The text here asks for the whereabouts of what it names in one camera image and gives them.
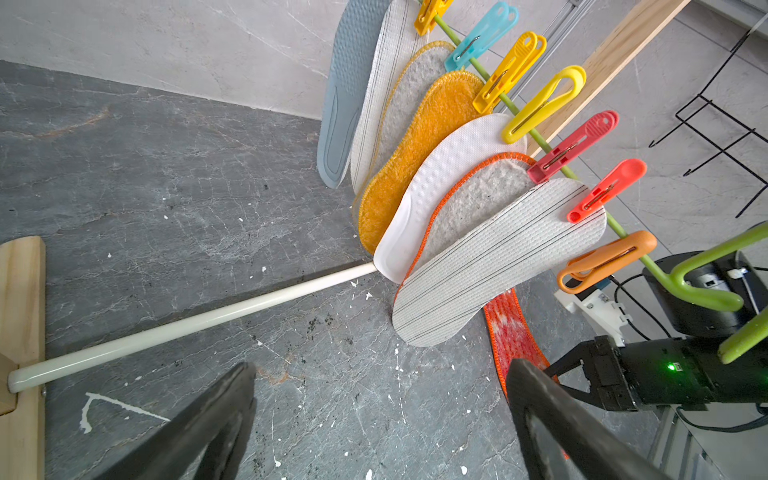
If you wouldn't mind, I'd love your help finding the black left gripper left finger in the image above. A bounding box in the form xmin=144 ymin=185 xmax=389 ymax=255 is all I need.
xmin=99 ymin=362 xmax=257 ymax=479

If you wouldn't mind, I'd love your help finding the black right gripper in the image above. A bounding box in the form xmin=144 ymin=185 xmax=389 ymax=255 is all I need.
xmin=545 ymin=336 xmax=767 ymax=411

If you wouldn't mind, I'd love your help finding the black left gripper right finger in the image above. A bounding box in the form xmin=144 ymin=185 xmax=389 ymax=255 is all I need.
xmin=506 ymin=359 xmax=667 ymax=479

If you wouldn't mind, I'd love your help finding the red orange-edged insole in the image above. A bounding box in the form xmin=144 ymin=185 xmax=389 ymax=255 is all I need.
xmin=483 ymin=288 xmax=550 ymax=398

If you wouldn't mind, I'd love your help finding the grey striped insole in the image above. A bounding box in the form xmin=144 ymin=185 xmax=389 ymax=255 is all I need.
xmin=348 ymin=0 xmax=429 ymax=194
xmin=392 ymin=178 xmax=607 ymax=347

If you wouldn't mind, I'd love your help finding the grey felt orange-edged insole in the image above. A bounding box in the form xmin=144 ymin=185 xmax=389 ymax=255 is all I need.
xmin=405 ymin=152 xmax=535 ymax=277

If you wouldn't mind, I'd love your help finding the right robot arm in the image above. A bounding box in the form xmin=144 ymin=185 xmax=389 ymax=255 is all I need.
xmin=546 ymin=251 xmax=767 ymax=433

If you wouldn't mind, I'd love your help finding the green round clip hanger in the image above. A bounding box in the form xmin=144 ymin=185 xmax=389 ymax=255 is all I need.
xmin=413 ymin=0 xmax=768 ymax=365

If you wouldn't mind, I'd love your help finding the white foam insole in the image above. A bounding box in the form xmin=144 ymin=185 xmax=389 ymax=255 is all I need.
xmin=373 ymin=113 xmax=528 ymax=284

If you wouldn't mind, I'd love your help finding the yellow fuzzy insole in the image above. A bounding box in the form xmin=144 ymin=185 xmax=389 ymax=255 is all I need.
xmin=358 ymin=71 xmax=485 ymax=254

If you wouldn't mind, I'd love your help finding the grey felt yellow-edged insole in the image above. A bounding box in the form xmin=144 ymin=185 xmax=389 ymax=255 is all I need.
xmin=355 ymin=41 xmax=454 ymax=202

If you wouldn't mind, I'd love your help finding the blue-grey foam insole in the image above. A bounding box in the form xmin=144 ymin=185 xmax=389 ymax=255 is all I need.
xmin=316 ymin=0 xmax=390 ymax=189

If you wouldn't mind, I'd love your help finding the wooden clothes rack frame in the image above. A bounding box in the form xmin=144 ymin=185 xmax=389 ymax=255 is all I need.
xmin=0 ymin=0 xmax=691 ymax=480

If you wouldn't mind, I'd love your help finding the black wall hook rack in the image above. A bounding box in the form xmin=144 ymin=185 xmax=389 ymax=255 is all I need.
xmin=648 ymin=13 xmax=767 ymax=219

